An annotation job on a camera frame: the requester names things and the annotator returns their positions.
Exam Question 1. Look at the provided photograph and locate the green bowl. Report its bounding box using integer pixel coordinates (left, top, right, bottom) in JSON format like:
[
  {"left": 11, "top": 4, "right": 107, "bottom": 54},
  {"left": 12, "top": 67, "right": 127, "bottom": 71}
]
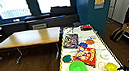
[{"left": 67, "top": 57, "right": 89, "bottom": 71}]

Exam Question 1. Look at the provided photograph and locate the red board game box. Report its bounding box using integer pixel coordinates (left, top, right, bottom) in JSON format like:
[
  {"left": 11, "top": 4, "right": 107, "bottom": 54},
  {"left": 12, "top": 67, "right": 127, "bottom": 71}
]
[{"left": 71, "top": 43, "right": 100, "bottom": 71}]

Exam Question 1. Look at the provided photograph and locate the clear round lid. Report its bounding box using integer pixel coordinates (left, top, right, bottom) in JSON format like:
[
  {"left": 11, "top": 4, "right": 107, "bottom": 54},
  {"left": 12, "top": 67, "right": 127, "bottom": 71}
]
[{"left": 96, "top": 60, "right": 108, "bottom": 71}]

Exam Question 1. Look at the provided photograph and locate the yellow bowl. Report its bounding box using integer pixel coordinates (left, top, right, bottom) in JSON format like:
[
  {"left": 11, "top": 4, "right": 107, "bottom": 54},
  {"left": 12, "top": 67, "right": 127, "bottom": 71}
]
[{"left": 104, "top": 60, "right": 121, "bottom": 71}]

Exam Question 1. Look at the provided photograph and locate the red black table scorer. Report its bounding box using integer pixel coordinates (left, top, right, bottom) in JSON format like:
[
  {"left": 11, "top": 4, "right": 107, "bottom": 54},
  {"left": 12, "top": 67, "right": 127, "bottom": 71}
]
[{"left": 79, "top": 24, "right": 93, "bottom": 33}]

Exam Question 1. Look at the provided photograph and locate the dark green round lid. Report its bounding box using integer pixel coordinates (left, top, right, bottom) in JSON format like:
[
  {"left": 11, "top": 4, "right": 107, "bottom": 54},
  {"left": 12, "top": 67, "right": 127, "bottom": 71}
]
[{"left": 61, "top": 54, "right": 74, "bottom": 64}]

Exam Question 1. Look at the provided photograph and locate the black backpack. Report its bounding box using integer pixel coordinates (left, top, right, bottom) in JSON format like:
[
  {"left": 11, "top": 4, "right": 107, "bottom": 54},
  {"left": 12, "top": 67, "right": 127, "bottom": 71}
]
[{"left": 108, "top": 26, "right": 127, "bottom": 44}]

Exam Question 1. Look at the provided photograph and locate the dark window bench sofa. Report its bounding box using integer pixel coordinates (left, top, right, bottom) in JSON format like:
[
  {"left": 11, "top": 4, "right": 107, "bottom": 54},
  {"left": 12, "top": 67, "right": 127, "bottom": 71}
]
[{"left": 0, "top": 3, "right": 80, "bottom": 39}]

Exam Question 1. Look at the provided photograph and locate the yellow wooden gaming table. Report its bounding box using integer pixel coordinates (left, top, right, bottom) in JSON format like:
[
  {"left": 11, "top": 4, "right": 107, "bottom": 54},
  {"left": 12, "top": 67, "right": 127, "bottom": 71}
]
[{"left": 48, "top": 19, "right": 127, "bottom": 71}]

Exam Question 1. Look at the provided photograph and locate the white hallway door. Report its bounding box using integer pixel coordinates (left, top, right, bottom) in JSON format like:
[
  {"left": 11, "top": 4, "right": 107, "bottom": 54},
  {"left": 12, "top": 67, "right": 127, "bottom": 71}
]
[{"left": 104, "top": 0, "right": 126, "bottom": 21}]

